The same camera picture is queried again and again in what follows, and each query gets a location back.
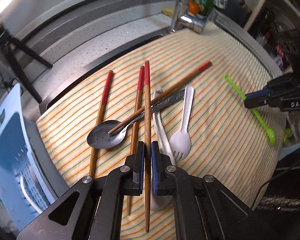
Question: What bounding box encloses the striped yellow cloth mat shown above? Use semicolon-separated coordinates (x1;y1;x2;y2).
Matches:
36;22;287;240

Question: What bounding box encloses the blue plastic drainer basket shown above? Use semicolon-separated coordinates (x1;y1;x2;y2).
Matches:
0;84;69;231

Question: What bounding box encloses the wooden chopstick red tip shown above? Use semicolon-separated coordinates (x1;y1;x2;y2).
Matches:
108;61;212;135
127;66;145;216
144;61;151;233
89;70;114;178

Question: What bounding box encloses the white ceramic spoon plain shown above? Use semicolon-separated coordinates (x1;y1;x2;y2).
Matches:
149;87;177;212

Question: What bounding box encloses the orange round object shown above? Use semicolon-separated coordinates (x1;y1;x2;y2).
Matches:
188;1;200;16

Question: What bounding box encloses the white plastic spork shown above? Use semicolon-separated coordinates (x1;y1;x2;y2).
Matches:
169;86;194;161

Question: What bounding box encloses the black tripod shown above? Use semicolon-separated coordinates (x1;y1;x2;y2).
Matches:
0;22;54;104

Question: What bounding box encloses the green plastic stirrer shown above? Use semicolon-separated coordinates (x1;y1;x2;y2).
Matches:
224;75;276;145

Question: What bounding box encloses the steel spoon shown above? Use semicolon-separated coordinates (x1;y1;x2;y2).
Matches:
87;89;185;149

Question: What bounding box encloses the chrome faucet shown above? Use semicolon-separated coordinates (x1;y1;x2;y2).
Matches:
168;0;216;34

